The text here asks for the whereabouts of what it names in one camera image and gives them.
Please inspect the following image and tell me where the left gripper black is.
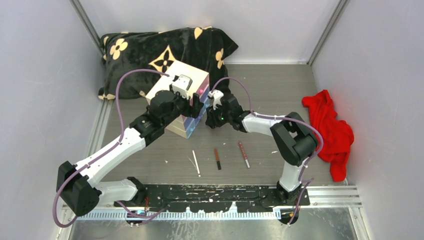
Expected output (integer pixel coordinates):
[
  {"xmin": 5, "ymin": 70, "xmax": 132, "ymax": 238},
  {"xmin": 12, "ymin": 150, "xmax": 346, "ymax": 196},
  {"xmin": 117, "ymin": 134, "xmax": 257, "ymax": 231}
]
[{"xmin": 162, "ymin": 85, "xmax": 204, "ymax": 128}]

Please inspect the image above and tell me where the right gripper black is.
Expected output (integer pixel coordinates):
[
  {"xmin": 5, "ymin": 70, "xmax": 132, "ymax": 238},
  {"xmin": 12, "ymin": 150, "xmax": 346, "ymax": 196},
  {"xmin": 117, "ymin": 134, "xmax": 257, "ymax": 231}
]
[{"xmin": 205, "ymin": 101, "xmax": 232, "ymax": 130}]

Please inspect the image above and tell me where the pastel mini drawer organizer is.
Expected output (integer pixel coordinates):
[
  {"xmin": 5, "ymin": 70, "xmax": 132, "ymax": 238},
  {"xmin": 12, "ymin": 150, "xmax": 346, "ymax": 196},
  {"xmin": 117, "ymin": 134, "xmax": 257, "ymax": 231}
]
[{"xmin": 145, "ymin": 59, "xmax": 211, "ymax": 139}]

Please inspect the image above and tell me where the red makeup pencil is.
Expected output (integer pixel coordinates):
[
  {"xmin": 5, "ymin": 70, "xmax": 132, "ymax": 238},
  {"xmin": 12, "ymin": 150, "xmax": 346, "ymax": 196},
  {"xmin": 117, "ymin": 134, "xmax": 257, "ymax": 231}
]
[{"xmin": 238, "ymin": 141, "xmax": 251, "ymax": 169}]

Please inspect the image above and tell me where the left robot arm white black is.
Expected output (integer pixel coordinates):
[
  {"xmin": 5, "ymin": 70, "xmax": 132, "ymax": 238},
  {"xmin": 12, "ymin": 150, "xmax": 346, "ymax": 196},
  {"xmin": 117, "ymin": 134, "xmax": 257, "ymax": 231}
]
[{"xmin": 56, "ymin": 90, "xmax": 204, "ymax": 217}]

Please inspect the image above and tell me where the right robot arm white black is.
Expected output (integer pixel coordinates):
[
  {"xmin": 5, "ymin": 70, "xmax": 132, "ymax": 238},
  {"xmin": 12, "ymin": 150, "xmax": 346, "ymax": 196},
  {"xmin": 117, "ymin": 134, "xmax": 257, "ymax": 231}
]
[{"xmin": 206, "ymin": 90, "xmax": 324, "ymax": 206}]

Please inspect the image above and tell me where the white makeup pencil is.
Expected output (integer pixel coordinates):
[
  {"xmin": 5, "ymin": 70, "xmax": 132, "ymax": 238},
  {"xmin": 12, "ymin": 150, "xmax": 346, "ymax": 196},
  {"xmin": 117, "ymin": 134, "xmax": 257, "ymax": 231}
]
[{"xmin": 192, "ymin": 150, "xmax": 201, "ymax": 178}]

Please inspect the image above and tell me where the brown short lip pencil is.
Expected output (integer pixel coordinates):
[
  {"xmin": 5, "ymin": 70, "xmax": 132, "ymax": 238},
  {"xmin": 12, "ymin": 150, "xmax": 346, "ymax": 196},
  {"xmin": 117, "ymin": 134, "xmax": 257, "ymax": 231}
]
[{"xmin": 214, "ymin": 148, "xmax": 222, "ymax": 170}]

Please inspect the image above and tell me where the black floral plush blanket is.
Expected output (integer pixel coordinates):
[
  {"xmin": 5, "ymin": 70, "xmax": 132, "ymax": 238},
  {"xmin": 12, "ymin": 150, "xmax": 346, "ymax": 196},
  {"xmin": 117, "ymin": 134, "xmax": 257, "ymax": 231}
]
[{"xmin": 98, "ymin": 26, "xmax": 239, "ymax": 100}]

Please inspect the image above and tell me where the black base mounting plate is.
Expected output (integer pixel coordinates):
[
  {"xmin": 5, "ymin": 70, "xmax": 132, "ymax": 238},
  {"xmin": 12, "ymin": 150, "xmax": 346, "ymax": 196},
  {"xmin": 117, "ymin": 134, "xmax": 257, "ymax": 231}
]
[{"xmin": 122, "ymin": 184, "xmax": 310, "ymax": 213}]

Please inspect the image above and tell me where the red cloth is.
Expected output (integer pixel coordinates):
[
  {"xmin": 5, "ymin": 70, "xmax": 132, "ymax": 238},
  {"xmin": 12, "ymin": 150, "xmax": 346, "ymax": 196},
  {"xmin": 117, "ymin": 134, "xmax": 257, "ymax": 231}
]
[{"xmin": 301, "ymin": 89, "xmax": 355, "ymax": 182}]

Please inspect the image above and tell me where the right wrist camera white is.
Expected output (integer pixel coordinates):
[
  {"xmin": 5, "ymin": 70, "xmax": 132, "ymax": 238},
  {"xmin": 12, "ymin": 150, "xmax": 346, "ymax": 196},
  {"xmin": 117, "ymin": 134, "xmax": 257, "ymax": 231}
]
[{"xmin": 207, "ymin": 89, "xmax": 224, "ymax": 110}]

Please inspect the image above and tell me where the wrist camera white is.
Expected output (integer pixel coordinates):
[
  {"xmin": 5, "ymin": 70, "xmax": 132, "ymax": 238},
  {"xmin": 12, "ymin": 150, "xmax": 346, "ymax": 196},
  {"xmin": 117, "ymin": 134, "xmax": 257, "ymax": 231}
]
[
  {"xmin": 169, "ymin": 75, "xmax": 193, "ymax": 100},
  {"xmin": 207, "ymin": 89, "xmax": 224, "ymax": 110}
]

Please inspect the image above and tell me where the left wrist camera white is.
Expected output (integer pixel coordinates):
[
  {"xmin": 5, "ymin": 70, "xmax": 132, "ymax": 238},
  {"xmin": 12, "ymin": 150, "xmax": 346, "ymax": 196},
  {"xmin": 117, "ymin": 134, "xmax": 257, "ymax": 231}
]
[{"xmin": 169, "ymin": 75, "xmax": 193, "ymax": 100}]

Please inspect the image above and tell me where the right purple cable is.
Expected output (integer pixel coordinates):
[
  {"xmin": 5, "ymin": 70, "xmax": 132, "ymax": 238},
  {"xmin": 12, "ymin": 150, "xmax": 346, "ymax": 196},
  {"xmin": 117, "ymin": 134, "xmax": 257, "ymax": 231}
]
[{"xmin": 210, "ymin": 76, "xmax": 325, "ymax": 226}]

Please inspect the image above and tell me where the purple cable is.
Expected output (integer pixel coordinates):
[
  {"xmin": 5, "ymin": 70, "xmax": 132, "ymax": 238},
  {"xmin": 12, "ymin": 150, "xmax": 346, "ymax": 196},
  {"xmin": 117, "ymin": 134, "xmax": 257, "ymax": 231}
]
[
  {"xmin": 52, "ymin": 68, "xmax": 175, "ymax": 229},
  {"xmin": 210, "ymin": 76, "xmax": 325, "ymax": 226}
]

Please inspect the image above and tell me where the aluminium slotted rail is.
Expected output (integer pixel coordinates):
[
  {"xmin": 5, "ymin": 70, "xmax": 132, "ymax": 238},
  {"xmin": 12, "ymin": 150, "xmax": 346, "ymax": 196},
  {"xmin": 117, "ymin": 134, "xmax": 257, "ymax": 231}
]
[{"xmin": 77, "ymin": 209, "xmax": 281, "ymax": 221}]

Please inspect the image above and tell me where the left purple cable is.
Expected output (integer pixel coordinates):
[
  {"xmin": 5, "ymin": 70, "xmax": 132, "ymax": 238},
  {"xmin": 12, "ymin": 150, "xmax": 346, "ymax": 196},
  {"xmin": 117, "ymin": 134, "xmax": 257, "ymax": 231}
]
[{"xmin": 52, "ymin": 68, "xmax": 175, "ymax": 229}]

